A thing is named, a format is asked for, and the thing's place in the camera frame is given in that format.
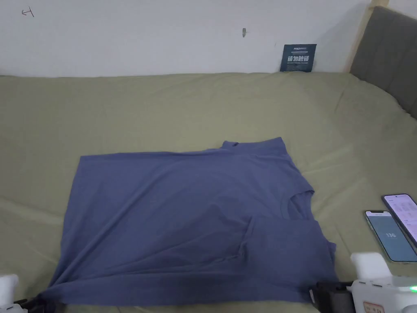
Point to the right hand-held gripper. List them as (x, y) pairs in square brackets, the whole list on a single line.
[(378, 290)]

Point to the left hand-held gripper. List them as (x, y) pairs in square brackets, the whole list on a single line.
[(8, 293)]

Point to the dark blue shirt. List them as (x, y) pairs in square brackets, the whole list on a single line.
[(169, 208)]

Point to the phone with dark screen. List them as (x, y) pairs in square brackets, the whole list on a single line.
[(389, 236)]

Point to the phone with pale screen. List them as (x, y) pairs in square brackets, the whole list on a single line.
[(404, 208)]

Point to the bed with pale green sheet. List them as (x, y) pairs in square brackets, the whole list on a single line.
[(136, 107)]

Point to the dark blue printed card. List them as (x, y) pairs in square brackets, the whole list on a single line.
[(298, 58)]

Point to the grey padded headboard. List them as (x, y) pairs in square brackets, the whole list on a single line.
[(387, 49)]

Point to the pale wooden headboard frame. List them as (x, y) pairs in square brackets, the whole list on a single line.
[(358, 39)]

